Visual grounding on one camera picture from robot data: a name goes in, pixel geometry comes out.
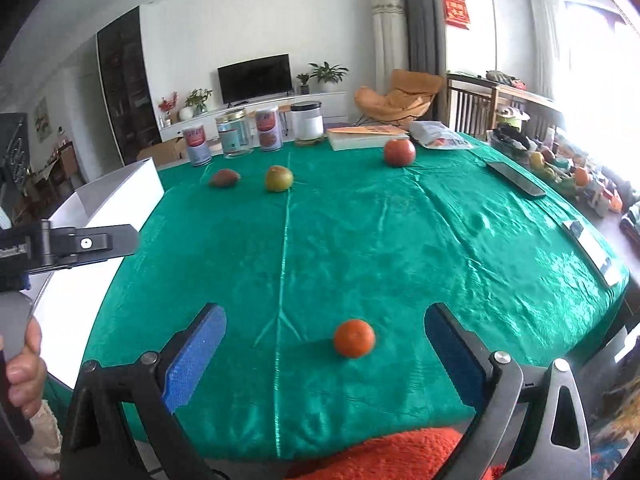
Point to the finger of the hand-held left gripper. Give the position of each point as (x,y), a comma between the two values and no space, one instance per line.
(95,243)

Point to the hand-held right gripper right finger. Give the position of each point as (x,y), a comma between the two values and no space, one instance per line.
(452,355)

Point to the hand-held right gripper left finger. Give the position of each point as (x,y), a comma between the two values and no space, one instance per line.
(195,355)

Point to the white foam box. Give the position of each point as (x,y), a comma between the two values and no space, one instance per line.
(70,320)

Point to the small orange tangerine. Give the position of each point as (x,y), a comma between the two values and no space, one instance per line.
(354,338)

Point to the brown oval fruit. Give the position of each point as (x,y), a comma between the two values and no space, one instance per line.
(224,178)

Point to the greenish yellow orange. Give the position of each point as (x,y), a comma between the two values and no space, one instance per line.
(278,178)

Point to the red tomato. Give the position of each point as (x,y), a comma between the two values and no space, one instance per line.
(399,152)

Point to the person's left hand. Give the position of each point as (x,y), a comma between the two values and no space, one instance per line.
(27,382)

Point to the cardboard box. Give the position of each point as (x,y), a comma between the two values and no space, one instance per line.
(160,152)

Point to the orange fleece garment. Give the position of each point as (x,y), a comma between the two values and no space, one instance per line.
(390,455)

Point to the green tablecloth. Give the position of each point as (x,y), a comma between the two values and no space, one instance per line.
(375,240)

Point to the red label tin can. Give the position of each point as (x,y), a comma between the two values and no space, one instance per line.
(268,129)
(197,145)

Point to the red flowers in vase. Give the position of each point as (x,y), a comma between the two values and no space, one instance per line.
(167,107)

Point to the white round vase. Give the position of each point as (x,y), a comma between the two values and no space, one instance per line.
(186,113)

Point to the dark glass display cabinet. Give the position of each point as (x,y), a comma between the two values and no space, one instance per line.
(127,85)

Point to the white flat card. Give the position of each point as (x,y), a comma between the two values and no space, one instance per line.
(590,252)

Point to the glass jar teal label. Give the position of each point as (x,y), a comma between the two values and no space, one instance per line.
(234,135)

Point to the leafy potted plant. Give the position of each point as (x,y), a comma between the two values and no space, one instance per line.
(198,100)

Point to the floral sofa cover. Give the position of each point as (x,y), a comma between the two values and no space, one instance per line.
(615,435)

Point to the pile of toys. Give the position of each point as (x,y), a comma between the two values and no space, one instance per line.
(565,170)

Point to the printed plastic bag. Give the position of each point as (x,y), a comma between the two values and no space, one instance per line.
(437,135)

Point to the flat screen television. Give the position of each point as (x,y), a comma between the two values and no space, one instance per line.
(255,79)

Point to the thick book orange cover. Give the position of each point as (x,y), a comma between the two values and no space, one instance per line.
(365,139)

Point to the round wooden coaster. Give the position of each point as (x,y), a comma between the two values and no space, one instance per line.
(310,143)

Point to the white jar black lid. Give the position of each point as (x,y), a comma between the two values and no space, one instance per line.
(307,120)

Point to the wooden crib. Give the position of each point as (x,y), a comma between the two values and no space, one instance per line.
(470,105)

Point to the small potted plant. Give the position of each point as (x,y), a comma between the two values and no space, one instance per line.
(303,82)

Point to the orange lounge chair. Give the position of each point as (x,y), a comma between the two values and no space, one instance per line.
(400,95)

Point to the white television cabinet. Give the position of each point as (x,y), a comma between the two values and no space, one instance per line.
(330,105)

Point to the dark bag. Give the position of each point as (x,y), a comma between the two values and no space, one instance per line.
(502,79)

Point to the large green potted plant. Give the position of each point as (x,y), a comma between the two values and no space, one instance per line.
(327,72)

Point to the window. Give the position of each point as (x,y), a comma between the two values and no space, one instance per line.
(595,70)

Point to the standing air conditioner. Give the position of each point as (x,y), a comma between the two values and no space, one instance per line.
(389,40)

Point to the white curtain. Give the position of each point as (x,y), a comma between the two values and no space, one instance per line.
(545,35)

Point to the grey curtain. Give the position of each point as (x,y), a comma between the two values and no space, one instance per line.
(417,15)

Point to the framed wall picture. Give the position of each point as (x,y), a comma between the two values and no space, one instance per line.
(43,120)

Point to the red wall poster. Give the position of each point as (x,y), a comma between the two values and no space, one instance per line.
(455,10)

